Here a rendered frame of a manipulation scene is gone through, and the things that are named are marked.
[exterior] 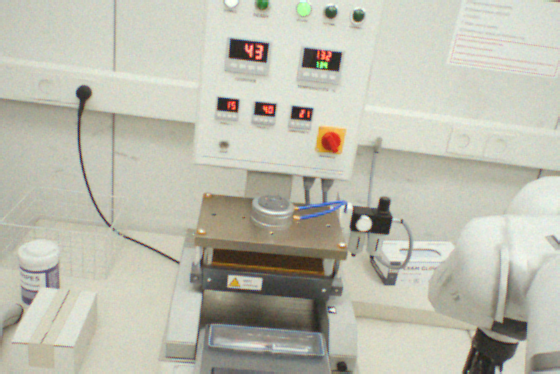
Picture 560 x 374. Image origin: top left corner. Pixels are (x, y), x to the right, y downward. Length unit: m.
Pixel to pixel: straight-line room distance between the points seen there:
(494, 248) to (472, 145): 1.07
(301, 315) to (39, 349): 0.51
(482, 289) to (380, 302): 0.93
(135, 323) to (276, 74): 0.65
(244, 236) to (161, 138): 0.68
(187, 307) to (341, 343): 0.27
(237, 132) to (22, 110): 0.76
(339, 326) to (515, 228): 0.51
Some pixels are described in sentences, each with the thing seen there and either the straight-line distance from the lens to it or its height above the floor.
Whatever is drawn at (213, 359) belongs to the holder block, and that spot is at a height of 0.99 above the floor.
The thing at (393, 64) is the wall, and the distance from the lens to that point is 1.58.
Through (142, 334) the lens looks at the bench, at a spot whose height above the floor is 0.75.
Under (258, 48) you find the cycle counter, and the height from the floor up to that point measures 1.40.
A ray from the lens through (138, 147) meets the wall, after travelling 1.67.
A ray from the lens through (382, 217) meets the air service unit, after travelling 1.25.
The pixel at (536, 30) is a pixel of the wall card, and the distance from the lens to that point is 1.66.
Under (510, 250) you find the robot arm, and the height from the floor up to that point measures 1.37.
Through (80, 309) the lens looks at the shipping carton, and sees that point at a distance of 1.29.
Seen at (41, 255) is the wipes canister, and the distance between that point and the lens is 1.38.
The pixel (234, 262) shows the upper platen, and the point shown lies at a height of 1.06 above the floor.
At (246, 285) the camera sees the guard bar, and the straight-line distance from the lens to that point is 1.04.
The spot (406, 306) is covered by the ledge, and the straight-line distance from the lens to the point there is 1.51.
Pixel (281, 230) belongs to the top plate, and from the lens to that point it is 1.06.
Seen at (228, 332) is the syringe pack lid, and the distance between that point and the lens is 0.97.
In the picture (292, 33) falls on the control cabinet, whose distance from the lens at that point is 1.11.
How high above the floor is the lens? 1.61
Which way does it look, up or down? 25 degrees down
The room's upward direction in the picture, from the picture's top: 8 degrees clockwise
